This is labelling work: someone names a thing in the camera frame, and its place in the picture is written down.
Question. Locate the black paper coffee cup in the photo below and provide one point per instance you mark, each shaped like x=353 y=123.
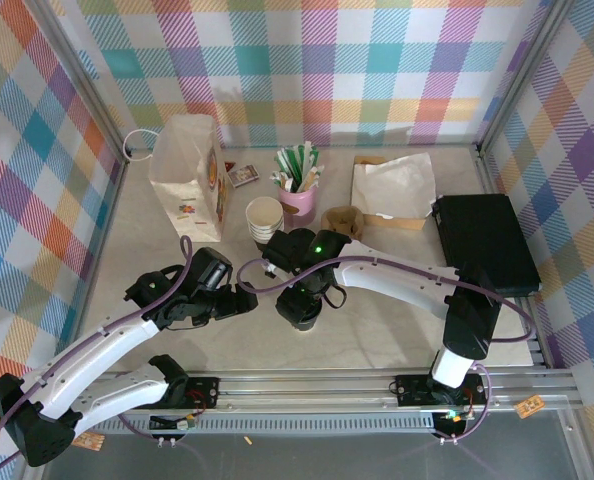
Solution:
x=307 y=325

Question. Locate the brown cardboard cup carrier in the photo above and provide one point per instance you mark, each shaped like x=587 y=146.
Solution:
x=342 y=217

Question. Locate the white printed paper bag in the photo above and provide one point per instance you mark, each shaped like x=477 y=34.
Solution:
x=182 y=170

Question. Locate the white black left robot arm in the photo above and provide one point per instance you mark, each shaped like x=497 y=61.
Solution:
x=77 y=365

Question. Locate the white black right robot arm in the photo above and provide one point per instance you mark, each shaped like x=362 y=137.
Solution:
x=402 y=285

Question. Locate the stack of paper cups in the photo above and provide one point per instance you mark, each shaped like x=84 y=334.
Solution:
x=264 y=212

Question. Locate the pink mug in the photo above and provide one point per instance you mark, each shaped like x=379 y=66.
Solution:
x=297 y=200

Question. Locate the flat brown cardboard tray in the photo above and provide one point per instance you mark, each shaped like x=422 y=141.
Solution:
x=397 y=223

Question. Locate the wooden stirrer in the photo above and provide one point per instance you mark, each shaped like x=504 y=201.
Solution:
x=313 y=176

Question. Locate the white sugar stick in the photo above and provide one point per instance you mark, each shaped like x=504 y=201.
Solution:
x=279 y=177

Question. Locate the small controller circuit board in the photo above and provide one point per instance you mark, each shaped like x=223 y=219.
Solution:
x=174 y=423
x=452 y=420

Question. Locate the small printed card packet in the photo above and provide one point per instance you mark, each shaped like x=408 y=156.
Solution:
x=243 y=176

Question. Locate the green wrapped straw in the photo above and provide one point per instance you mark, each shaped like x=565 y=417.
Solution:
x=316 y=155
x=293 y=160
x=283 y=162

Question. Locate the red triangle sticker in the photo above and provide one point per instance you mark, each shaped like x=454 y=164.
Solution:
x=230 y=166

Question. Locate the white wrapped straw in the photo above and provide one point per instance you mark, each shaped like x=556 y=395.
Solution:
x=307 y=155

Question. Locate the orange printed tag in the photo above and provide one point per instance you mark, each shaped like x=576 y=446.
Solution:
x=528 y=406
x=89 y=441

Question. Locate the black hard case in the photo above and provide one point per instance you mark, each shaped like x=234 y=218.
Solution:
x=487 y=240

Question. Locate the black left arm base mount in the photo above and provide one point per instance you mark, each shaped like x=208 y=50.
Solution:
x=202 y=392

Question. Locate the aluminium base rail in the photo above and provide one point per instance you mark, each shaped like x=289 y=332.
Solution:
x=302 y=395

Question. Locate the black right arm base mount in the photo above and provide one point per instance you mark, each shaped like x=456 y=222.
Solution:
x=412 y=390

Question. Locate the aluminium frame post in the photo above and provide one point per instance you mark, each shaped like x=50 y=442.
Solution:
x=84 y=75
x=521 y=75

